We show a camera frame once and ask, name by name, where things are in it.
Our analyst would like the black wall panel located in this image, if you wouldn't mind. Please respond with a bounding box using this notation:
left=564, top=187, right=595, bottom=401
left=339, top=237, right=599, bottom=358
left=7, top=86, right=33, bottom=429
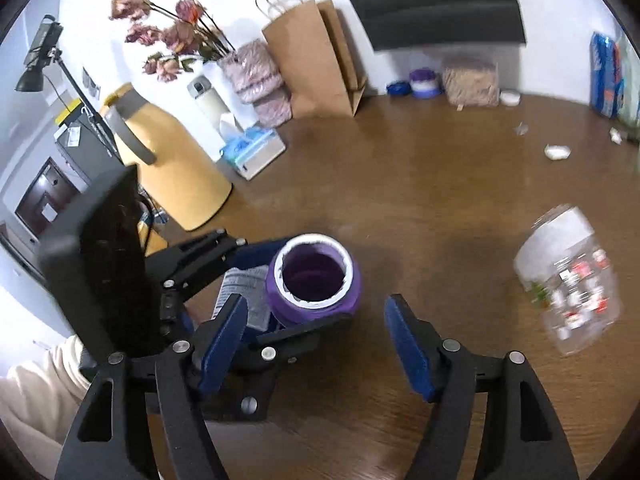
left=327, top=0, right=529, bottom=54

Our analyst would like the white thermos bottle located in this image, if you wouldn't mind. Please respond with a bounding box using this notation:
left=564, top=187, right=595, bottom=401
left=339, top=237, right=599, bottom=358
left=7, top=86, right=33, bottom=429
left=187, top=75, right=234, bottom=129

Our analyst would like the clear plastic jar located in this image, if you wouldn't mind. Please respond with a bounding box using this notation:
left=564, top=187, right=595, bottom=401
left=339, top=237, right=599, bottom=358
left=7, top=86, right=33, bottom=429
left=513, top=203, right=623, bottom=357

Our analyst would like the brown paper bag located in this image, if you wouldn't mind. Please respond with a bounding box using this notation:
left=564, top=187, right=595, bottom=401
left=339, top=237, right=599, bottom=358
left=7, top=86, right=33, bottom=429
left=255, top=0, right=369, bottom=119

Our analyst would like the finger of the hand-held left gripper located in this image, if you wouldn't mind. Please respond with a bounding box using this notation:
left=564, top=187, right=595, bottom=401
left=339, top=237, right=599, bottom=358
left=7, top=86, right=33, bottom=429
left=199, top=311, right=354, bottom=422
left=144, top=229, right=282, bottom=307

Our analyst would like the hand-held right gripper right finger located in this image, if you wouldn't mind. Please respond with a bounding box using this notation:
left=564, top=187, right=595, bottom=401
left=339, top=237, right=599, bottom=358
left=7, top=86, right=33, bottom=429
left=383, top=294, right=582, bottom=480

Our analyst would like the person's left forearm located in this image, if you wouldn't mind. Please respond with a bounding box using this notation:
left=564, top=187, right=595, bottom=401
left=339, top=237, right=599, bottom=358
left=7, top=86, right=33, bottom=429
left=0, top=335, right=96, bottom=480

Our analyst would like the yellow thermos jug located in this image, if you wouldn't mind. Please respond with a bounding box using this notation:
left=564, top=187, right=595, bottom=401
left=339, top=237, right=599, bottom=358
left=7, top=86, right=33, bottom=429
left=98, top=82, right=234, bottom=232

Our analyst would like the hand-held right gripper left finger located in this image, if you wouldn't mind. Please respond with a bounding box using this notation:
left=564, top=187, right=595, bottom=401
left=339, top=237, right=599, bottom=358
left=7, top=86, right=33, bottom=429
left=55, top=294, right=249, bottom=480

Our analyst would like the purple jar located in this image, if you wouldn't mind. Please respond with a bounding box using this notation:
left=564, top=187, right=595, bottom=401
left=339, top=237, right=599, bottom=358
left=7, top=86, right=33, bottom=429
left=408, top=67, right=442, bottom=100

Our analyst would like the black desk lamp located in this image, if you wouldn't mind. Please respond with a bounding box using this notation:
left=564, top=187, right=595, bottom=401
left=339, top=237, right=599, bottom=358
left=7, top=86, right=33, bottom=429
left=24, top=14, right=126, bottom=166
left=14, top=67, right=47, bottom=94

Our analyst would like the black appliance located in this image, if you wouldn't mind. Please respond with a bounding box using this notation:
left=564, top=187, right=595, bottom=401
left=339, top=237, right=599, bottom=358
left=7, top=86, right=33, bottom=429
left=52, top=99, right=125, bottom=197

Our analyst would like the purple cup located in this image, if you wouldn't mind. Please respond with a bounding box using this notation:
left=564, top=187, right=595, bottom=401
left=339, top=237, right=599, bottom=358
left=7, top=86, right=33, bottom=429
left=214, top=232, right=362, bottom=333

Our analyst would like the clear green packet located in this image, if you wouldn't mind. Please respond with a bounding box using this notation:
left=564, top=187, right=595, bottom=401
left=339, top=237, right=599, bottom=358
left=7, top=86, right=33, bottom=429
left=617, top=30, right=640, bottom=142

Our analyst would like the beige packed block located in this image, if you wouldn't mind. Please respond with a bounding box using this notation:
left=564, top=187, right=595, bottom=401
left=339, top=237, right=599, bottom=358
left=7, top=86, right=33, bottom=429
left=440, top=55, right=501, bottom=109

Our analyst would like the dried rose bouquet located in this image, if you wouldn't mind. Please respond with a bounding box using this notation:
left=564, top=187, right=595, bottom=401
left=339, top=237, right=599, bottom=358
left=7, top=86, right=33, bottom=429
left=109, top=0, right=294, bottom=127

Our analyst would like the wall switch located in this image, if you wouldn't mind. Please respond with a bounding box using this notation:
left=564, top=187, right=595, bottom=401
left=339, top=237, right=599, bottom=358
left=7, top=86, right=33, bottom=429
left=82, top=66, right=102, bottom=99

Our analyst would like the blue tissue box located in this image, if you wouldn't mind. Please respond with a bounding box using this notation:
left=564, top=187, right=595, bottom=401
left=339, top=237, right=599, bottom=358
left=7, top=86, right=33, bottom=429
left=218, top=112, right=287, bottom=181

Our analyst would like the blue packet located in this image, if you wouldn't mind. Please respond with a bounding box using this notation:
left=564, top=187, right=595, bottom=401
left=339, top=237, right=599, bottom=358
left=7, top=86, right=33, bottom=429
left=589, top=31, right=627, bottom=119

